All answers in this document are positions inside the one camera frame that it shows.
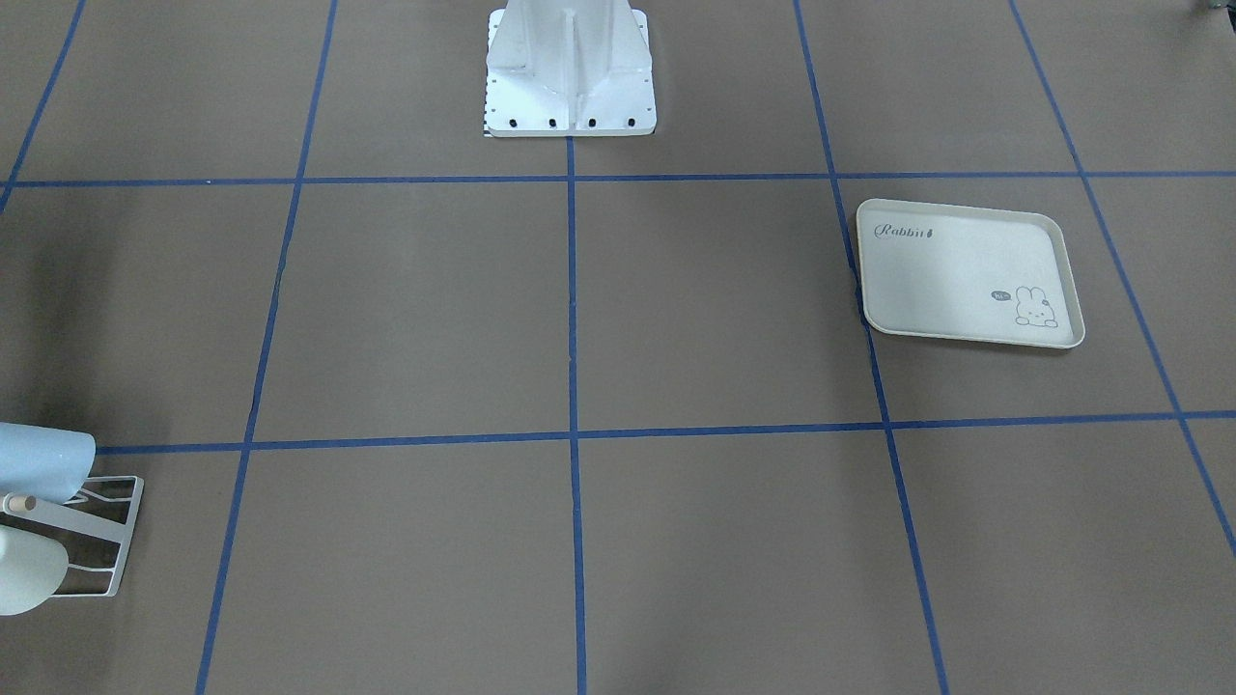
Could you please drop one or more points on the light blue plastic cup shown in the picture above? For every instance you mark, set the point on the light blue plastic cup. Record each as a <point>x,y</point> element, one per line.
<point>51,465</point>

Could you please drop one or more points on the pale green plastic cup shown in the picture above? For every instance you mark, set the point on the pale green plastic cup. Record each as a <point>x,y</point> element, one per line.
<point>32,568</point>

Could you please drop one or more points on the cream plastic tray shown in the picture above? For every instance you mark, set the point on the cream plastic tray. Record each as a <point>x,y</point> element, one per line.
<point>963,273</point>

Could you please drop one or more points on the white wire cup rack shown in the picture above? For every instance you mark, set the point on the white wire cup rack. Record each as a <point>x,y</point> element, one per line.
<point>97,527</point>

